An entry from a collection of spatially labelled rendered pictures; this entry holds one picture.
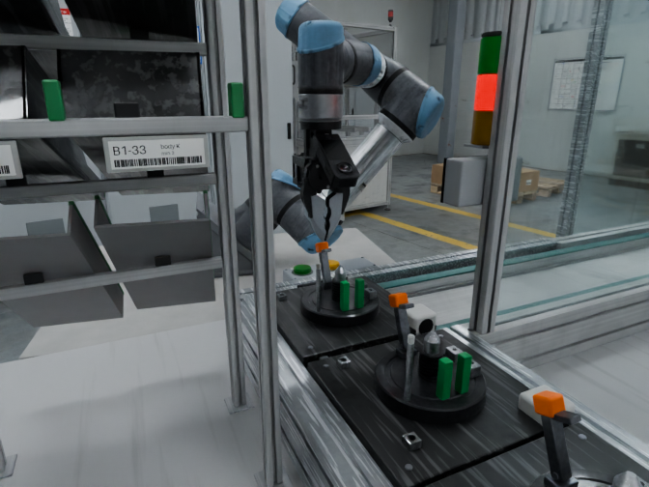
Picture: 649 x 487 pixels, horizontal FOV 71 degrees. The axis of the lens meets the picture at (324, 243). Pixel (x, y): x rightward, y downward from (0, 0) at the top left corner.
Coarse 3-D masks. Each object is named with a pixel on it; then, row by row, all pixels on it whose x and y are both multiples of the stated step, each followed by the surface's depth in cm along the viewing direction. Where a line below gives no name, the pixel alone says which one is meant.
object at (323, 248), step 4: (316, 244) 84; (320, 244) 83; (324, 244) 84; (316, 248) 84; (320, 248) 83; (324, 248) 84; (328, 248) 82; (320, 252) 84; (324, 252) 84; (320, 256) 84; (324, 256) 84; (320, 260) 84; (324, 260) 84; (324, 264) 84; (328, 264) 84; (324, 268) 84; (328, 268) 84; (324, 272) 84; (328, 272) 84; (324, 276) 83; (328, 276) 84; (324, 280) 83; (328, 280) 84
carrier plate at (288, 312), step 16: (304, 288) 89; (288, 304) 82; (384, 304) 82; (288, 320) 76; (304, 320) 76; (384, 320) 76; (288, 336) 71; (304, 336) 71; (320, 336) 71; (336, 336) 71; (352, 336) 71; (368, 336) 71; (384, 336) 71; (304, 352) 67; (320, 352) 67; (336, 352) 68
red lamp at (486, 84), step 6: (480, 78) 65; (486, 78) 65; (492, 78) 64; (480, 84) 66; (486, 84) 65; (492, 84) 64; (480, 90) 66; (486, 90) 65; (492, 90) 65; (480, 96) 66; (486, 96) 65; (492, 96) 65; (474, 102) 68; (480, 102) 66; (486, 102) 65; (492, 102) 65; (474, 108) 68; (480, 108) 66; (486, 108) 66; (492, 108) 65
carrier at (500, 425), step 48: (432, 336) 56; (336, 384) 59; (384, 384) 56; (432, 384) 56; (480, 384) 56; (384, 432) 51; (432, 432) 51; (480, 432) 51; (528, 432) 51; (432, 480) 45
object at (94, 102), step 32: (64, 64) 42; (96, 64) 43; (128, 64) 44; (160, 64) 44; (192, 64) 45; (64, 96) 42; (96, 96) 43; (128, 96) 43; (160, 96) 44; (192, 96) 45; (96, 160) 52; (128, 192) 67; (160, 192) 69
